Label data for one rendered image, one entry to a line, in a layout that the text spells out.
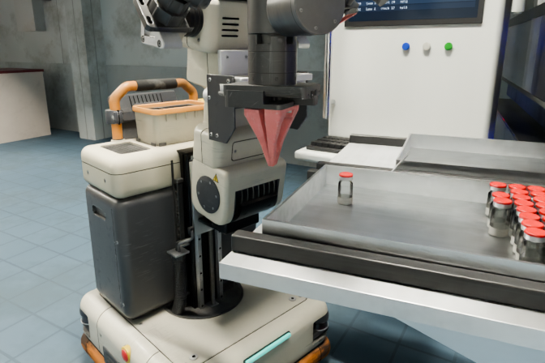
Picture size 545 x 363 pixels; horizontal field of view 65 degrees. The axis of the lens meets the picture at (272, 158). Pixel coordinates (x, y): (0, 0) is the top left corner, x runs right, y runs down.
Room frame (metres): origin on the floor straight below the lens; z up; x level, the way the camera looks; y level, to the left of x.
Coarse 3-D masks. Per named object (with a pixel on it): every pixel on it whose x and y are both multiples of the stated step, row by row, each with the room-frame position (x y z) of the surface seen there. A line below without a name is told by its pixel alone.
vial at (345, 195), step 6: (342, 180) 0.59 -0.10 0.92; (348, 180) 0.59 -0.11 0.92; (342, 186) 0.59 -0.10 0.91; (348, 186) 0.59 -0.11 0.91; (342, 192) 0.59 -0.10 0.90; (348, 192) 0.59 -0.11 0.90; (342, 198) 0.59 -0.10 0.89; (348, 198) 0.59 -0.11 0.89; (342, 204) 0.59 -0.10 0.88; (348, 204) 0.59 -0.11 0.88
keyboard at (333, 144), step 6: (324, 138) 1.33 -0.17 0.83; (330, 138) 1.33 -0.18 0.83; (336, 138) 1.32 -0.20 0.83; (342, 138) 1.33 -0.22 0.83; (348, 138) 1.33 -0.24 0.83; (312, 144) 1.27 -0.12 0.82; (318, 144) 1.26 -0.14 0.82; (324, 144) 1.25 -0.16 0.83; (330, 144) 1.24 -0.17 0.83; (336, 144) 1.23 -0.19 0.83; (342, 144) 1.24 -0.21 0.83; (318, 150) 1.25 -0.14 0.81; (324, 150) 1.24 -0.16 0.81; (330, 150) 1.23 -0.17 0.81; (336, 150) 1.22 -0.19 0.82
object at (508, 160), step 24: (408, 144) 0.91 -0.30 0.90; (432, 144) 0.95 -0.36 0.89; (456, 144) 0.93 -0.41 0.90; (480, 144) 0.91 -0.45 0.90; (504, 144) 0.89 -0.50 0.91; (528, 144) 0.88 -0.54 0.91; (408, 168) 0.72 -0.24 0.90; (432, 168) 0.71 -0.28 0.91; (456, 168) 0.69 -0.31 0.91; (480, 168) 0.68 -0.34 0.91; (504, 168) 0.79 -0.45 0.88; (528, 168) 0.79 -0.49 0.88
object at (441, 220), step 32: (320, 192) 0.65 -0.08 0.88; (384, 192) 0.65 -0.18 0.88; (416, 192) 0.64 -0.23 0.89; (448, 192) 0.62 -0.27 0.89; (480, 192) 0.60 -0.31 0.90; (288, 224) 0.45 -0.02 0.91; (320, 224) 0.52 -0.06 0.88; (352, 224) 0.52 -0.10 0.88; (384, 224) 0.52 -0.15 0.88; (416, 224) 0.52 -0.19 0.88; (448, 224) 0.52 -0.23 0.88; (480, 224) 0.52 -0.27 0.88; (416, 256) 0.39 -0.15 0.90; (448, 256) 0.38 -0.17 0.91; (480, 256) 0.37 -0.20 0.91; (512, 256) 0.43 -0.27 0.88
